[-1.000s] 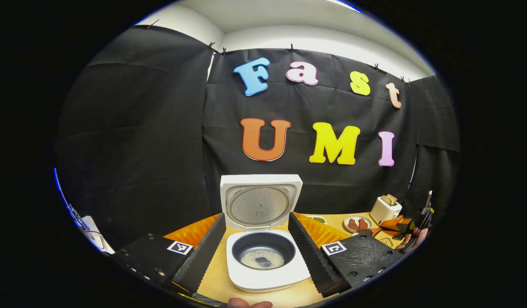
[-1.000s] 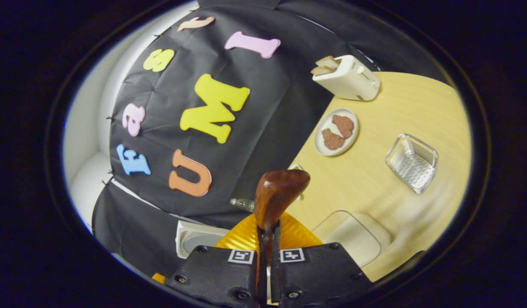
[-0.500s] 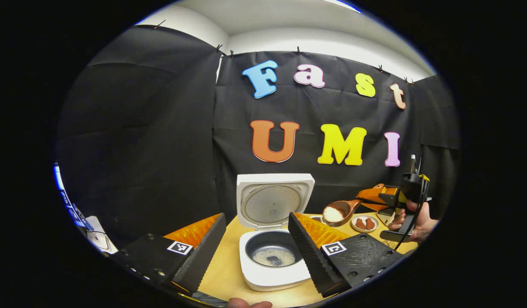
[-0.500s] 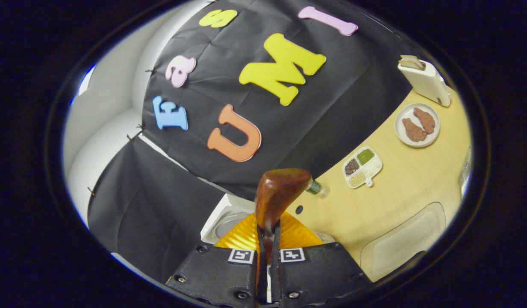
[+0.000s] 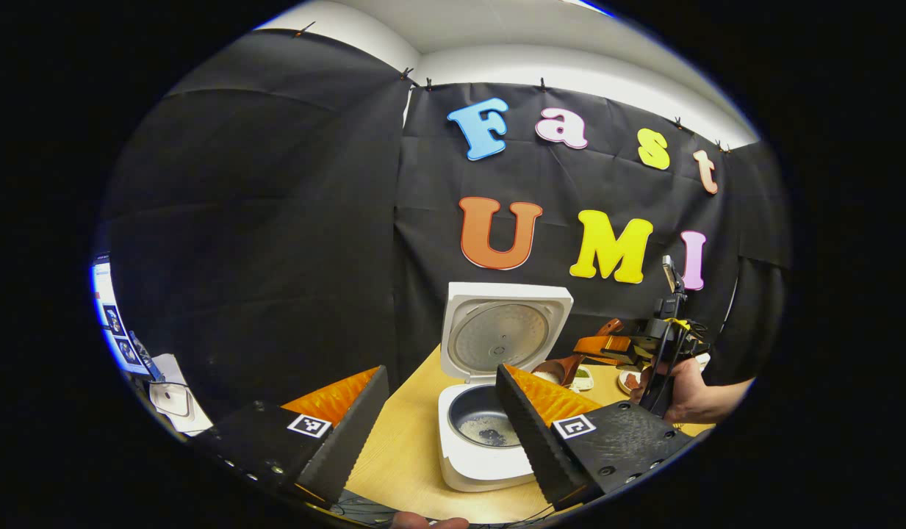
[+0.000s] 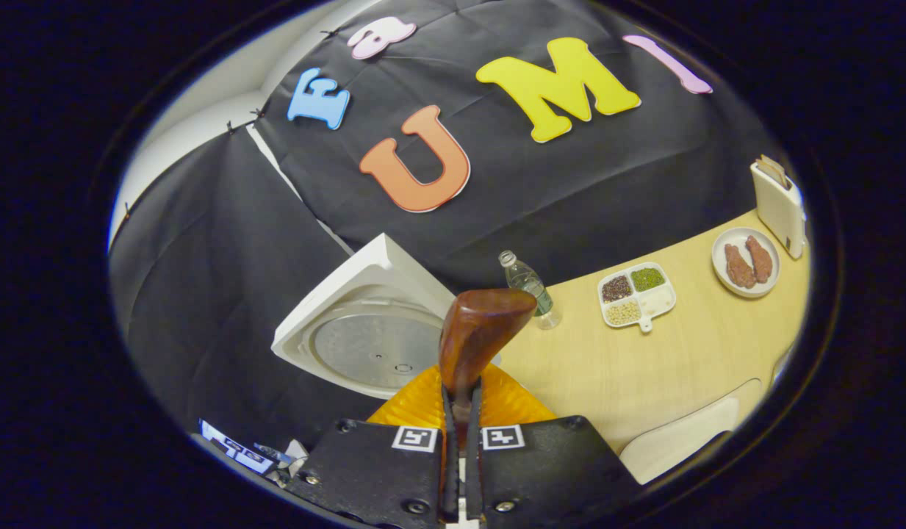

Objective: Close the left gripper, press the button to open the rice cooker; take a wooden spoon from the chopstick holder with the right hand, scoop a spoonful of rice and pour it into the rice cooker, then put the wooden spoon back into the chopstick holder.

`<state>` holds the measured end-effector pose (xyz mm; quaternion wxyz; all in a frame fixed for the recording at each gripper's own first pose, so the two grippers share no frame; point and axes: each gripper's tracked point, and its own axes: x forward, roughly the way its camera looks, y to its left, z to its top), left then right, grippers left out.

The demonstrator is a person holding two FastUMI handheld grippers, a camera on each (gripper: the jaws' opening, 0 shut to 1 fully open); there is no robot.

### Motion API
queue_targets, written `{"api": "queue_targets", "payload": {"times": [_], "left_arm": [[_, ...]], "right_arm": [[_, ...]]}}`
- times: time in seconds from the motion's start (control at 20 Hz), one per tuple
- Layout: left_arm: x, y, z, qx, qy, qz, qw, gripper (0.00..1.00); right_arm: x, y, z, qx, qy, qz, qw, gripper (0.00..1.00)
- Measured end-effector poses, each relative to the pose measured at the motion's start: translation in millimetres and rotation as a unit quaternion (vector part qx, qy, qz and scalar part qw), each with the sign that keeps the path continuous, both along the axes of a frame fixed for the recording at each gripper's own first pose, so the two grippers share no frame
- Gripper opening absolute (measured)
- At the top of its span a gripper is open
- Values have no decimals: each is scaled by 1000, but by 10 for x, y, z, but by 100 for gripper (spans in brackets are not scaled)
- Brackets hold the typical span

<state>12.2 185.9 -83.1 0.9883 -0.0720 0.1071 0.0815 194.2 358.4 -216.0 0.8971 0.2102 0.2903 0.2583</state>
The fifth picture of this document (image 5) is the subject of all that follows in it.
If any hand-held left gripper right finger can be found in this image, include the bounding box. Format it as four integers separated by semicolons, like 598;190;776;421
495;363;696;513

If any brown wooden spoon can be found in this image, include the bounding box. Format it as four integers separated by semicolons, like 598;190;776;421
531;318;625;387

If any white rice cooker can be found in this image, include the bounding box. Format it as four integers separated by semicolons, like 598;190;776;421
436;283;575;493

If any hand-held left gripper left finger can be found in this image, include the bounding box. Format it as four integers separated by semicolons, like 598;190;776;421
192;365;389;510

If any black backdrop cloth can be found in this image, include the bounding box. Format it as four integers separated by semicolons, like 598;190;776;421
100;29;791;427

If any computer monitor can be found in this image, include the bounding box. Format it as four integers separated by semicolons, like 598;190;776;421
92;253;150;377

